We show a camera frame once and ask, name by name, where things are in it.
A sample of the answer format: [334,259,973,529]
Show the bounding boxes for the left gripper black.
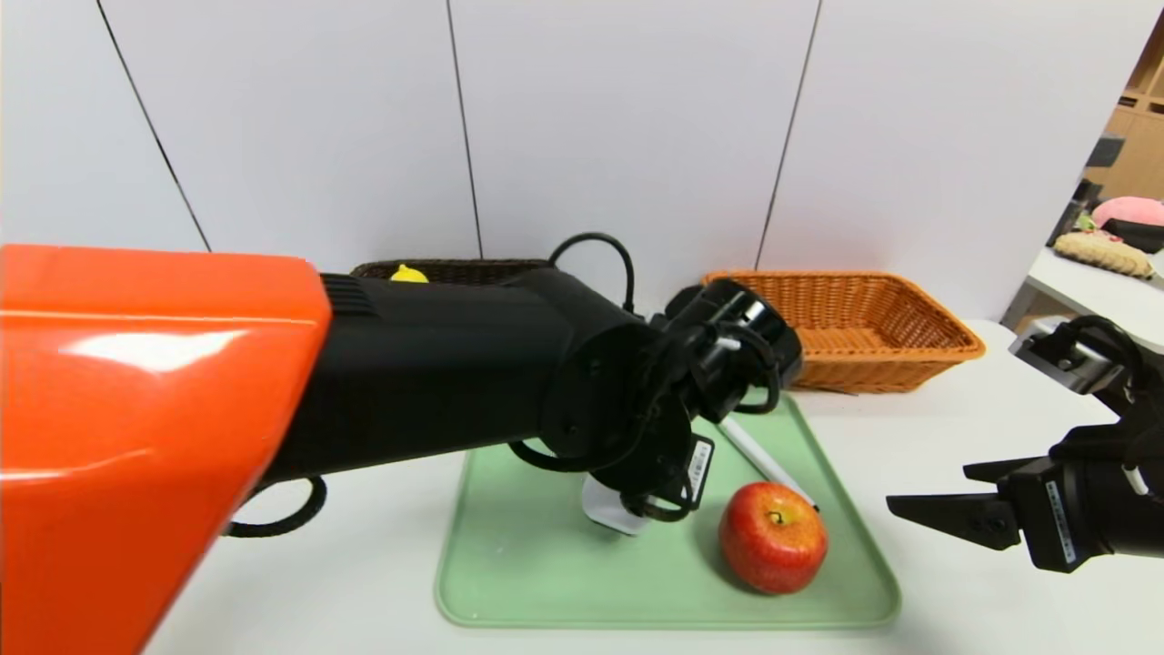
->
[656,432,716,511]

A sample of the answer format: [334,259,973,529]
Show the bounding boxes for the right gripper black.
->
[885,455,1164,574]

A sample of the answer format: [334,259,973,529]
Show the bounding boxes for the white marker pen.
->
[718,417,818,510]

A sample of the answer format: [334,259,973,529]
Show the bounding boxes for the white rounded rectangular case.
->
[580,475,654,538]

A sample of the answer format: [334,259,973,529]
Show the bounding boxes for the red yellow apple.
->
[718,481,828,596]

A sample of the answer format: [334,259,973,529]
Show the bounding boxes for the orange wicker basket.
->
[701,270,987,394]

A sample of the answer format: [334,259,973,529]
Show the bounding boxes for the dark brown wicker basket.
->
[350,259,556,285]

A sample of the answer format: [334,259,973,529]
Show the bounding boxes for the light green plastic tray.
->
[436,391,901,629]

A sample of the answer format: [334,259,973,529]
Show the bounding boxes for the white side table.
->
[998,247,1164,358]

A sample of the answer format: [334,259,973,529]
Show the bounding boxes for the beige woven pouch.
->
[1052,233,1153,280]

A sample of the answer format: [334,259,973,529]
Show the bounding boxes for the pink plush toy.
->
[1089,198,1164,230]

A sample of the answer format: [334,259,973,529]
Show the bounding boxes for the wooden shelf unit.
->
[1096,9,1164,203]

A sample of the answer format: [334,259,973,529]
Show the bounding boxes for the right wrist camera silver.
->
[1009,318,1124,394]

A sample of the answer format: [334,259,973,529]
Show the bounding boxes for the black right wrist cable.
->
[1050,315,1147,410]

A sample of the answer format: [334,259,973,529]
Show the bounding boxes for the black left wrist cable loop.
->
[548,232,636,315]

